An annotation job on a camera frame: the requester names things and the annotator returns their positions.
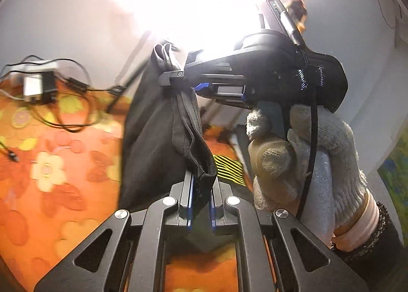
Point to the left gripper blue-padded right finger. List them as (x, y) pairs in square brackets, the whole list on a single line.
[(221, 219)]

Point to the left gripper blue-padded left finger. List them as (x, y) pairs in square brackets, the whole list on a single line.
[(183, 192)]

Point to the black shorts with yellow stripes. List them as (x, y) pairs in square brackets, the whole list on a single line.
[(163, 139)]

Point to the right forearm dark sleeve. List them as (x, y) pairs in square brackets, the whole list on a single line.
[(382, 261)]

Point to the right hand in white glove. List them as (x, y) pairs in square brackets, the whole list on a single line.
[(332, 199)]

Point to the large silver tripod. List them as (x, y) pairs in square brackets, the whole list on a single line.
[(225, 134)]

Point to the colourful cloth hanging on tripod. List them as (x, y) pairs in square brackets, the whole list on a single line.
[(298, 13)]

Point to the orange floral bedsheet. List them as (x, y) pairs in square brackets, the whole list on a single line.
[(60, 178)]

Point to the white power strip with adapter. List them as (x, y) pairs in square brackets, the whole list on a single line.
[(39, 80)]

